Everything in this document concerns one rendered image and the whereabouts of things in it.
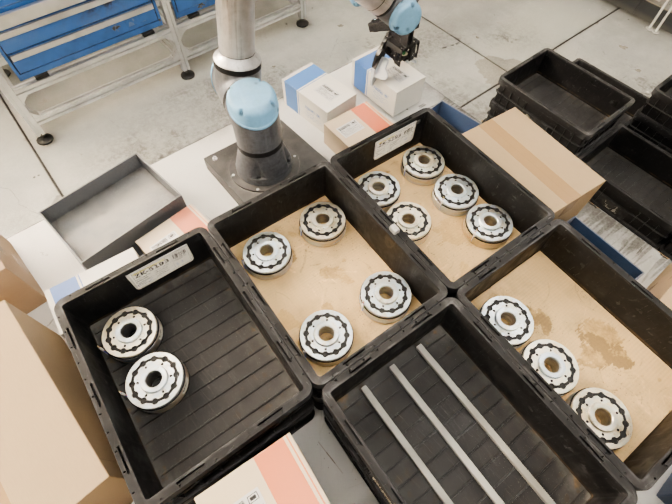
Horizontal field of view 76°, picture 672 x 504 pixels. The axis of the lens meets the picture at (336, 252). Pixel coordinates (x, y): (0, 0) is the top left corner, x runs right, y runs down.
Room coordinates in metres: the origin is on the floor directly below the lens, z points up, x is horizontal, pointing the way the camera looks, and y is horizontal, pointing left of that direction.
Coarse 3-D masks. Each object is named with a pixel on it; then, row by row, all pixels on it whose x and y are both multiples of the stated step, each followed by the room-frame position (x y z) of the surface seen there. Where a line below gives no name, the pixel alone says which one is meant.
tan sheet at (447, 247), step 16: (416, 144) 0.81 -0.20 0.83; (400, 160) 0.76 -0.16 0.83; (400, 176) 0.70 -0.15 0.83; (400, 192) 0.65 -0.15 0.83; (416, 192) 0.66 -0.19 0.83; (432, 208) 0.61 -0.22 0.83; (432, 224) 0.56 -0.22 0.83; (448, 224) 0.56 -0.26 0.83; (432, 240) 0.52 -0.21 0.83; (448, 240) 0.52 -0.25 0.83; (464, 240) 0.52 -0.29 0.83; (432, 256) 0.48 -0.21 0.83; (448, 256) 0.48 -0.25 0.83; (464, 256) 0.48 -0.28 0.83; (480, 256) 0.48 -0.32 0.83; (448, 272) 0.44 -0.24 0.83; (464, 272) 0.44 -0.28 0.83
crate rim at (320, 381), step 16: (304, 176) 0.61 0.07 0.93; (336, 176) 0.61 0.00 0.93; (272, 192) 0.56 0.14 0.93; (352, 192) 0.57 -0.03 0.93; (240, 208) 0.53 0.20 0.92; (368, 208) 0.53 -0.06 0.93; (208, 224) 0.48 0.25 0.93; (384, 224) 0.49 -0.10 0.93; (400, 240) 0.45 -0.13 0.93; (416, 256) 0.42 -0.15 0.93; (240, 272) 0.37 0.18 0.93; (432, 272) 0.38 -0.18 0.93; (256, 288) 0.34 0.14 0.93; (432, 304) 0.32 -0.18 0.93; (272, 320) 0.28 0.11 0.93; (400, 320) 0.29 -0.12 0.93; (288, 336) 0.25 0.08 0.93; (384, 336) 0.26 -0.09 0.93; (368, 352) 0.23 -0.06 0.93; (304, 368) 0.20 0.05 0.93; (336, 368) 0.20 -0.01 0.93; (320, 384) 0.17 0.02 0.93
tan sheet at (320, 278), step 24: (288, 216) 0.58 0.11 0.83; (288, 240) 0.51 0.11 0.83; (360, 240) 0.52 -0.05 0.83; (312, 264) 0.45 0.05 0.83; (336, 264) 0.45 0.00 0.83; (360, 264) 0.45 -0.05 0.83; (384, 264) 0.46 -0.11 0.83; (264, 288) 0.39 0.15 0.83; (288, 288) 0.39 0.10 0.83; (312, 288) 0.39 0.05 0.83; (336, 288) 0.40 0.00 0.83; (360, 288) 0.40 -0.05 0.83; (288, 312) 0.34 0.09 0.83; (312, 312) 0.34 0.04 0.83; (360, 312) 0.34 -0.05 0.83; (408, 312) 0.35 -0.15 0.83; (360, 336) 0.29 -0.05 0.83
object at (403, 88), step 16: (352, 64) 1.20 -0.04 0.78; (368, 64) 1.17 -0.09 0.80; (400, 64) 1.18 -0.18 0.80; (352, 80) 1.19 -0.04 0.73; (368, 80) 1.14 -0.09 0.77; (400, 80) 1.10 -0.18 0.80; (416, 80) 1.10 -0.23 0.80; (368, 96) 1.13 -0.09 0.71; (384, 96) 1.08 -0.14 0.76; (400, 96) 1.06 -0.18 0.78; (416, 96) 1.11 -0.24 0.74; (400, 112) 1.07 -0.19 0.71
